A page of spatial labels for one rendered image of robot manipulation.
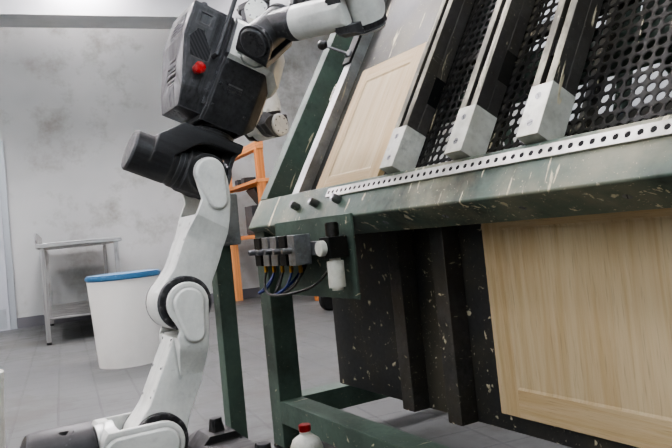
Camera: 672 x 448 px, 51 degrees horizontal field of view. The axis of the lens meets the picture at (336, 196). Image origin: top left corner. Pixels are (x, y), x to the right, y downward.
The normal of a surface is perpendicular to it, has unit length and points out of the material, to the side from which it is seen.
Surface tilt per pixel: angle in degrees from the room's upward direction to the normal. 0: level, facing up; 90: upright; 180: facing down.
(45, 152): 90
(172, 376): 90
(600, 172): 60
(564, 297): 90
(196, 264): 90
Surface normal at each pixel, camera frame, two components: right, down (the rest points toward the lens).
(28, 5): 0.36, -0.08
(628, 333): -0.87, 0.07
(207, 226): 0.30, 0.30
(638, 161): -0.80, -0.44
